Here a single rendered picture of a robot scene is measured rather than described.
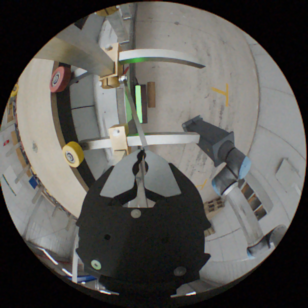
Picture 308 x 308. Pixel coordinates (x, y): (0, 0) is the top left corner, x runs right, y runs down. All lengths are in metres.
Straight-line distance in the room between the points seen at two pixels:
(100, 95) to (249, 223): 1.06
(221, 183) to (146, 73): 1.25
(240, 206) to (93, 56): 0.76
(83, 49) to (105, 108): 0.41
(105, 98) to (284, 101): 2.90
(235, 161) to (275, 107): 2.24
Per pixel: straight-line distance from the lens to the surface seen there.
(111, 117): 0.50
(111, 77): 0.24
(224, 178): 0.67
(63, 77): 0.31
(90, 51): 0.16
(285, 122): 2.62
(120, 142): 0.27
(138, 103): 0.38
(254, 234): 0.68
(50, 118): 0.35
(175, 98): 1.13
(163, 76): 1.16
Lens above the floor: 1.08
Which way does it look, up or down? 59 degrees down
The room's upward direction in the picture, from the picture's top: 175 degrees clockwise
